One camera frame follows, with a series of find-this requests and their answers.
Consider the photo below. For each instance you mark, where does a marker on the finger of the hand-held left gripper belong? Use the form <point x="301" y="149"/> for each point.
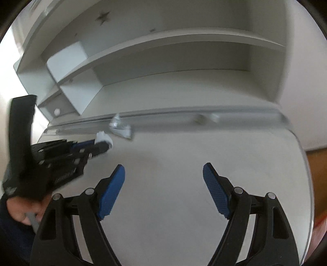
<point x="83" y="145"/>
<point x="98" y="149"/>

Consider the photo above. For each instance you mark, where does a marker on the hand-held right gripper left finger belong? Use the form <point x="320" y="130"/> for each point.
<point x="112" y="191"/>

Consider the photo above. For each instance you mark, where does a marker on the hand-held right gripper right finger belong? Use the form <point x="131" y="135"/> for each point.
<point x="217" y="191"/>

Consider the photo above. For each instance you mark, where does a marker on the white tissue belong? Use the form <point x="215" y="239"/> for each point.
<point x="103" y="139"/>

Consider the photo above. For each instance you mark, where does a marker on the person's left forearm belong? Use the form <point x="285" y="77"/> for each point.
<point x="12" y="243"/>

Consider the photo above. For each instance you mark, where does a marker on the person's left hand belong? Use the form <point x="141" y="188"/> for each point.
<point x="23" y="209"/>

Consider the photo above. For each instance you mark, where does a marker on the silver crumpled wrapper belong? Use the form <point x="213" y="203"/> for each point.
<point x="121" y="128"/>

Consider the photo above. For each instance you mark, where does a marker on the grey drawer with round knob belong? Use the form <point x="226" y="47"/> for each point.
<point x="57" y="108"/>

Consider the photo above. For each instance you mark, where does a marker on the white shelf unit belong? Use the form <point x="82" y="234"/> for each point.
<point x="166" y="56"/>

